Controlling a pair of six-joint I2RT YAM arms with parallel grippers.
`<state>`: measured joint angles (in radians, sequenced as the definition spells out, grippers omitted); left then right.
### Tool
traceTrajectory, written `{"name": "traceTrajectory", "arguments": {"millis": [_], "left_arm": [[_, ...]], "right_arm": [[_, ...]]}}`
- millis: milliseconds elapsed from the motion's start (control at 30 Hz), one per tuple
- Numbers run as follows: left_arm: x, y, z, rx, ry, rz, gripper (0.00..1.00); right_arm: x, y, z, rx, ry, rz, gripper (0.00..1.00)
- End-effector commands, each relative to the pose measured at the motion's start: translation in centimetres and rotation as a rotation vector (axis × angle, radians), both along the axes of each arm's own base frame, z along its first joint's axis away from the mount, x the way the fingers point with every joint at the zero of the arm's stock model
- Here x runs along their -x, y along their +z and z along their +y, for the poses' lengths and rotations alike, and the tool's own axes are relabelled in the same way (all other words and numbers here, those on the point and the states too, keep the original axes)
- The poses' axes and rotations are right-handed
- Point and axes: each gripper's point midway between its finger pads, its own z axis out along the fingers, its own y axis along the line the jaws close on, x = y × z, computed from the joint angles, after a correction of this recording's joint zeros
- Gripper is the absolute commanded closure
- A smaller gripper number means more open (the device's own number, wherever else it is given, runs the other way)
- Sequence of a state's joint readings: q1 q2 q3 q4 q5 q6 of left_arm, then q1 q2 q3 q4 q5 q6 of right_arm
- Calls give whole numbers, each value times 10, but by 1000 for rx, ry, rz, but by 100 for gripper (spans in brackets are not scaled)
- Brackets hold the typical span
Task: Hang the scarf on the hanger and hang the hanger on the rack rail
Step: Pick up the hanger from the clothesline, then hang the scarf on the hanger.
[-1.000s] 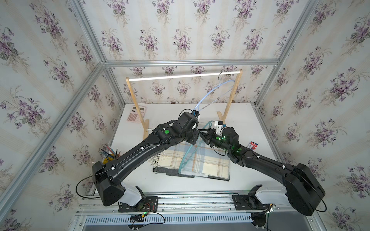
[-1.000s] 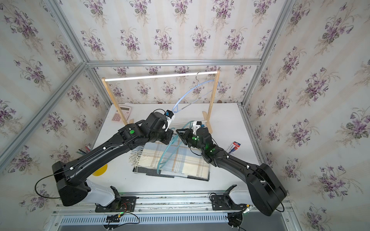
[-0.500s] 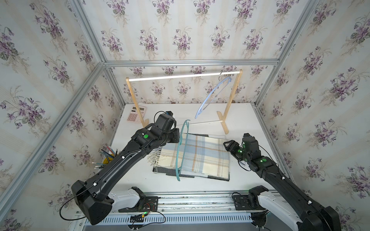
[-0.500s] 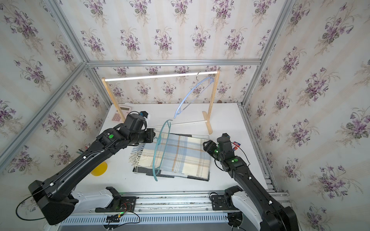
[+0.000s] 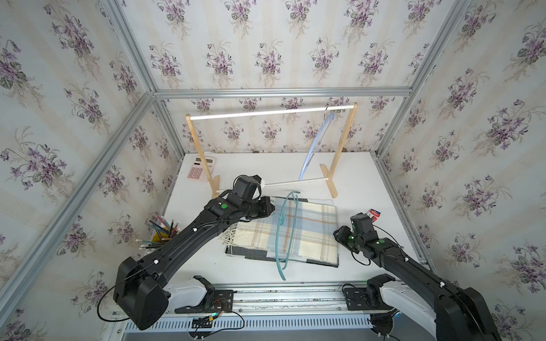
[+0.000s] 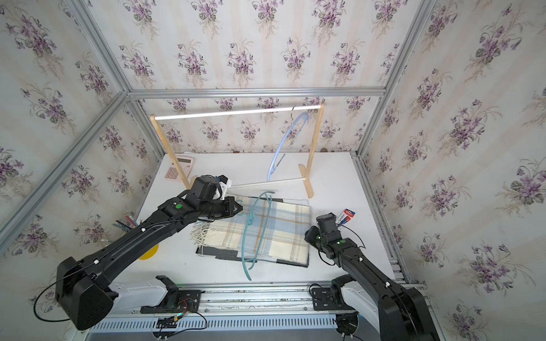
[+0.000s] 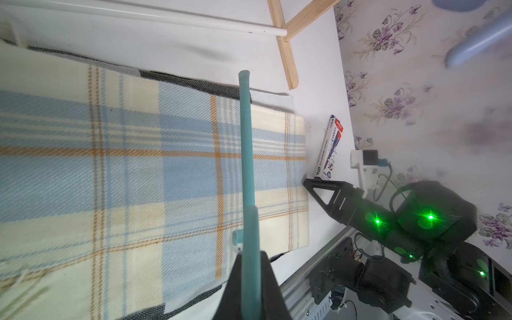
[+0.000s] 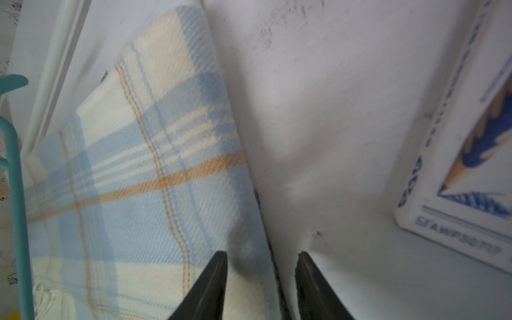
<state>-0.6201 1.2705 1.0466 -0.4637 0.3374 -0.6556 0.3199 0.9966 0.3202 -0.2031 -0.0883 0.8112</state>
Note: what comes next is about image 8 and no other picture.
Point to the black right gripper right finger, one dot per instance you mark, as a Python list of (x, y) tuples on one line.
[(315, 297)]

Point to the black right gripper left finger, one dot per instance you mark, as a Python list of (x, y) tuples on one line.
[(205, 300)]

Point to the plaid blue cream scarf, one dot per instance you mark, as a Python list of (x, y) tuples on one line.
[(130, 198)]

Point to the teal plastic hanger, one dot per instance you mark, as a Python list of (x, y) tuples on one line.
[(12, 163)]

